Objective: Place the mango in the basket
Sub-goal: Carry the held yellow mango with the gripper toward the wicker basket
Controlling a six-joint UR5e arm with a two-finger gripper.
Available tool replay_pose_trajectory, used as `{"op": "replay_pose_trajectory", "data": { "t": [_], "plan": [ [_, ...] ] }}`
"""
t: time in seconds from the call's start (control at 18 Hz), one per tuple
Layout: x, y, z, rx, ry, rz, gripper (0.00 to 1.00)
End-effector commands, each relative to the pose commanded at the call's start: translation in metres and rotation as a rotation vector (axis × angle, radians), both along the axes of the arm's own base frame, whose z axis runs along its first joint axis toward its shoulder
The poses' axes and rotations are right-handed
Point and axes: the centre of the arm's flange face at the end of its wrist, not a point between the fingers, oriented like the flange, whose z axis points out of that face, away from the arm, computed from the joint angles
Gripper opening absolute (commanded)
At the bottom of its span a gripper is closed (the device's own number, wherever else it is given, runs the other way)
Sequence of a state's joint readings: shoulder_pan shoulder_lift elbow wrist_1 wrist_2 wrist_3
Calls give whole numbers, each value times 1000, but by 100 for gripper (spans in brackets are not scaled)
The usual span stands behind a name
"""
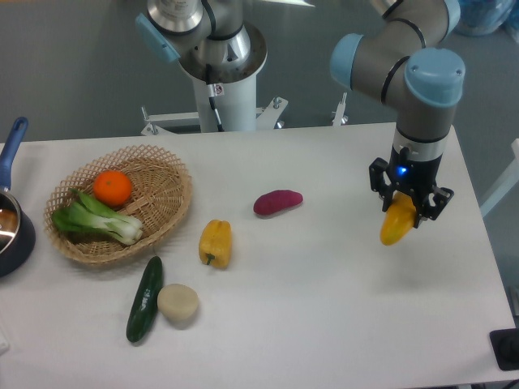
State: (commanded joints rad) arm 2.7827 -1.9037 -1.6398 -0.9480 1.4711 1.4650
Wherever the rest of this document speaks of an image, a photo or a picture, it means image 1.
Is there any blue plastic bag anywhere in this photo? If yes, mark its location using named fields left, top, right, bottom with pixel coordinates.
left=455, top=1, right=518, bottom=43

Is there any black cable on pedestal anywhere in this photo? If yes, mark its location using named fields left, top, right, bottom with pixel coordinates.
left=204, top=63, right=225, bottom=133

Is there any blue handled saucepan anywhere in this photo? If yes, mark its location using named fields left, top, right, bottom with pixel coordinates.
left=1, top=117, right=36, bottom=277

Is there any green bok choy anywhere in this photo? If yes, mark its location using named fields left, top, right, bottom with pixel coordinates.
left=51, top=189, right=144, bottom=246

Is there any woven wicker basket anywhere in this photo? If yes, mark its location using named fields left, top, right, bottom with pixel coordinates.
left=44, top=144, right=192, bottom=266

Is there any yellow mango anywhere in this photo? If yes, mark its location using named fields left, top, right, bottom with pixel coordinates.
left=380, top=192, right=416, bottom=246

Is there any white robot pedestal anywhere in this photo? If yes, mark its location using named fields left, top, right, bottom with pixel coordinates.
left=139, top=22, right=350, bottom=136

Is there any white frame bar right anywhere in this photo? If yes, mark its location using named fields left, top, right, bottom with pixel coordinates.
left=479, top=139, right=518, bottom=218

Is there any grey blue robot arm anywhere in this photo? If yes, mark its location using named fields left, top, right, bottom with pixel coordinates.
left=135, top=1, right=465, bottom=224

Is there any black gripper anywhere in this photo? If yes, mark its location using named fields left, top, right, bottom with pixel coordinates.
left=368, top=150, right=454, bottom=229

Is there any yellow bell pepper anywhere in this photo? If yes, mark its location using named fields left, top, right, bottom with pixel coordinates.
left=199, top=220, right=232, bottom=269

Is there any dark green cucumber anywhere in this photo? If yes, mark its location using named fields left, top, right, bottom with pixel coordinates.
left=126, top=256, right=164, bottom=344

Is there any black device at edge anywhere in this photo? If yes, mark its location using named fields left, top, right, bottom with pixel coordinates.
left=489, top=328, right=519, bottom=371

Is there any beige round potato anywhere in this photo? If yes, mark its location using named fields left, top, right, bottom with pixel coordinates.
left=157, top=284, right=199, bottom=322

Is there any orange tangerine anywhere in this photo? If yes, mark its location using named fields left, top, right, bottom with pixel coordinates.
left=92, top=170, right=133, bottom=207

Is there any purple sweet potato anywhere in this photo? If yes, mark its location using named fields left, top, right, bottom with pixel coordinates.
left=253, top=190, right=304, bottom=217

